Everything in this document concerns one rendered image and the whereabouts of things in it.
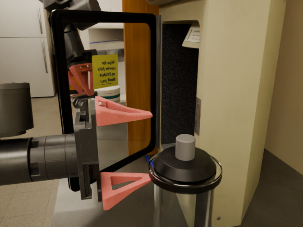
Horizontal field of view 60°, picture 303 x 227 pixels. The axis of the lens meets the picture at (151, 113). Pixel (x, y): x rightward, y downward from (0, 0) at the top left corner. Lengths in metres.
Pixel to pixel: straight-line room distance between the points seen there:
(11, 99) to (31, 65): 5.12
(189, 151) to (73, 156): 0.15
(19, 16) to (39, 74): 1.04
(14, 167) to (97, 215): 0.35
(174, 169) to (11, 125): 0.21
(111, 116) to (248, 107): 0.29
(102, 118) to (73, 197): 0.45
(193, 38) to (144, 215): 0.41
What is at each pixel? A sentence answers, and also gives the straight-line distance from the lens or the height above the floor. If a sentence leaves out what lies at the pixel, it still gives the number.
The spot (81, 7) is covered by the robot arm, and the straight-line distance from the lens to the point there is 0.65.
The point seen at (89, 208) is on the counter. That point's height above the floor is 0.94.
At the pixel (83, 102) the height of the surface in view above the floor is 1.21.
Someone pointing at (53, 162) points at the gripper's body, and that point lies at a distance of 0.34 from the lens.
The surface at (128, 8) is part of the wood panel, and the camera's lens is 0.79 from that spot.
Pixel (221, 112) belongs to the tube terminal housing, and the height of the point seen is 1.21.
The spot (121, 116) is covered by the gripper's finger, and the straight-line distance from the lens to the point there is 0.32.
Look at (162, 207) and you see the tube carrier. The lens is 0.40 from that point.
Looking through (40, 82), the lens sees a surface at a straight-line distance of 5.49.
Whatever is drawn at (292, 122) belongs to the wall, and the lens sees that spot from 0.96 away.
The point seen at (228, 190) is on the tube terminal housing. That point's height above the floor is 1.04.
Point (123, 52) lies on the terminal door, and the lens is 0.66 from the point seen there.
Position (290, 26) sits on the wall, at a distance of 0.97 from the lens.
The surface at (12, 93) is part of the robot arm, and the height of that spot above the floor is 1.29.
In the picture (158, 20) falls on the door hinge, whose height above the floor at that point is 1.37.
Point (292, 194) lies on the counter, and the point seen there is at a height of 0.94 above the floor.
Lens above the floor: 1.36
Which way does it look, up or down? 19 degrees down
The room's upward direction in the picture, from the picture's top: straight up
